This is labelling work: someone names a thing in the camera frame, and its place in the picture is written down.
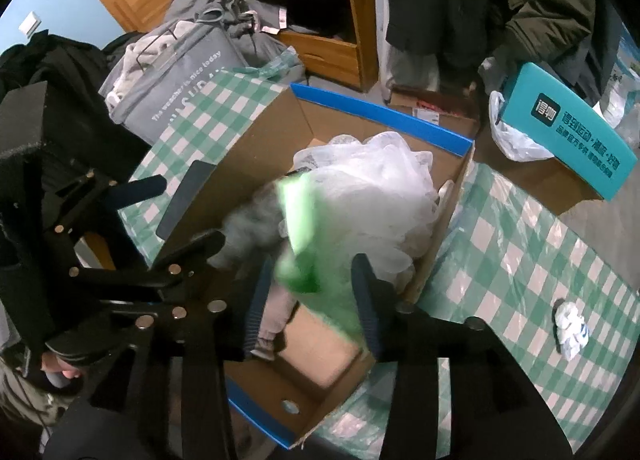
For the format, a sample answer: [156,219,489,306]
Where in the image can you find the grey laundry bag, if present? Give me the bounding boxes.
[98,20,252,147]

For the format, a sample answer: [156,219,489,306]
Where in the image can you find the blue cardboard box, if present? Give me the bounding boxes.
[155,83,475,450]

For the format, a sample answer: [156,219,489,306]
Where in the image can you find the black hanging jacket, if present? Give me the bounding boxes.
[382,0,507,62]

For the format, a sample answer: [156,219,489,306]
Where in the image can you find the clear green plastic bag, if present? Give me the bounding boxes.
[234,47,307,87]

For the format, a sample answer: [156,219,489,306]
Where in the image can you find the dark olive hanging jacket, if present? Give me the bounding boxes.
[479,0,622,107]

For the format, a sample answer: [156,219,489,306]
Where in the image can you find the large brown cardboard box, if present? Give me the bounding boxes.
[472,140,604,217]

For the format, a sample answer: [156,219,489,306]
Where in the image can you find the black coat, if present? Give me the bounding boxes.
[0,29,147,162]

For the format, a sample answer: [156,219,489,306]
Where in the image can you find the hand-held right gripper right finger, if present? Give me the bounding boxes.
[350,254,576,460]

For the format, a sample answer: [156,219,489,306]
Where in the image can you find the white plastic bag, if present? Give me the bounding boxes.
[487,90,557,162]

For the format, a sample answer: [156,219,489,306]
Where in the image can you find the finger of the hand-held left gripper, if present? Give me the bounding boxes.
[70,160,228,291]
[50,172,169,242]

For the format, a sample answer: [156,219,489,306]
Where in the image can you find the person's left hand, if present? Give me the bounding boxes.
[39,349,82,389]

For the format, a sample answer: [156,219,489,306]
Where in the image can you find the light grey hanging pants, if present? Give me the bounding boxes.
[376,37,442,97]

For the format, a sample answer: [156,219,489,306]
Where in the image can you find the pale pink sock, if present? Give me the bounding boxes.
[251,280,297,362]

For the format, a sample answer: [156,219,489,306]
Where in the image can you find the small white crumpled cloth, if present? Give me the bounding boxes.
[551,299,592,362]

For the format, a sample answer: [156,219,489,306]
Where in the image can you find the light green cloth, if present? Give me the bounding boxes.
[274,175,372,347]

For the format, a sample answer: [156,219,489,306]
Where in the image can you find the green checkered tablecloth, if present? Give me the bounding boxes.
[117,68,640,460]

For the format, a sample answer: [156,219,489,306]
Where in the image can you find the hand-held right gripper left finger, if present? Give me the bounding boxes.
[44,255,275,460]

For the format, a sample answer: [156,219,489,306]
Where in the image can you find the teal box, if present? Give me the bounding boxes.
[500,62,639,201]

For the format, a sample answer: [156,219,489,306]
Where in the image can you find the small labelled cardboard box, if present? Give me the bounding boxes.
[387,84,482,139]

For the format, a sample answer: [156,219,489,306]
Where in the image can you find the white mesh bath sponge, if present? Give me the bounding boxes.
[292,130,442,282]

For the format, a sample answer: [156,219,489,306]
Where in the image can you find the grey sock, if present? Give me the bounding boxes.
[209,189,297,277]

